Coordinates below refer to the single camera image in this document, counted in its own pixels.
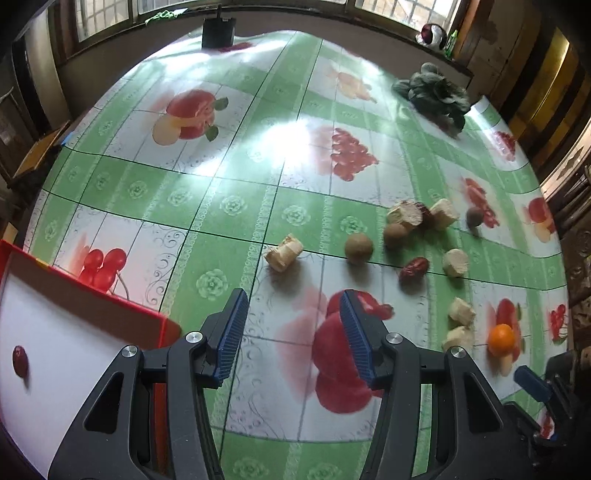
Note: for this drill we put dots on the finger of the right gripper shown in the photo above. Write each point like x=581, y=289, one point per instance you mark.
x=534, y=385

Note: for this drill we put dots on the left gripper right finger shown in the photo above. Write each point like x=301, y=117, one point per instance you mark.
x=365, y=334

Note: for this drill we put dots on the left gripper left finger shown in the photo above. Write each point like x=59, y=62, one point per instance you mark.
x=223, y=331

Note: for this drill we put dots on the red jujube date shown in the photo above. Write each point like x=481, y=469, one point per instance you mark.
x=20, y=362

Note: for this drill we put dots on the small orange on table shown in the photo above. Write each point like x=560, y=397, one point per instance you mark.
x=501, y=341

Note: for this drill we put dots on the beige chunk lowest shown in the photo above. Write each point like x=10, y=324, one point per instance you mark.
x=461, y=336

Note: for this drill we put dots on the red date on table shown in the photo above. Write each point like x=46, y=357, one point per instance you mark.
x=414, y=271

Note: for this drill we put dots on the beige chunk lower upper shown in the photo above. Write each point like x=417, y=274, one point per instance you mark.
x=460, y=311

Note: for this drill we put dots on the beige chunk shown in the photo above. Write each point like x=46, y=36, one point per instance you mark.
x=460, y=311
x=281, y=256
x=444, y=214
x=406, y=214
x=455, y=263

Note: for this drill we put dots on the beige chunk far left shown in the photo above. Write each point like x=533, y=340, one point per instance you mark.
x=281, y=256

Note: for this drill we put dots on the brown round longan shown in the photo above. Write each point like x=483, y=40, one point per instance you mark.
x=358, y=248

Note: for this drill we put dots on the beige chunk middle right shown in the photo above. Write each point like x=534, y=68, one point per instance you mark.
x=455, y=263

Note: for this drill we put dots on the dark red date top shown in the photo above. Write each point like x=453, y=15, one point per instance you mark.
x=427, y=218

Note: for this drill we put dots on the beige chunk top right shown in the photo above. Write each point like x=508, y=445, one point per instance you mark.
x=444, y=214

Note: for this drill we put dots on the red shallow box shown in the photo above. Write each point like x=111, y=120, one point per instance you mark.
x=71, y=333

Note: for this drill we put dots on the dark round fruit right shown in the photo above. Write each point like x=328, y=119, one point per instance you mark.
x=474, y=217

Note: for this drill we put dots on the fruit print tablecloth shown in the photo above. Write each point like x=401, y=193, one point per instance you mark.
x=193, y=164

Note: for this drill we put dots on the wooden stool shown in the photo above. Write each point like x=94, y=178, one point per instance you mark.
x=37, y=153

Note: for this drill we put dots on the dark green leafy vegetable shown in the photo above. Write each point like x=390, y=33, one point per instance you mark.
x=436, y=97

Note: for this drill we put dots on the black pen holder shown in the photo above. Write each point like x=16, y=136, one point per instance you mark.
x=218, y=32

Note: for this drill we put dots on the red white helmet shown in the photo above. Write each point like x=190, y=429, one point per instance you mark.
x=432, y=36

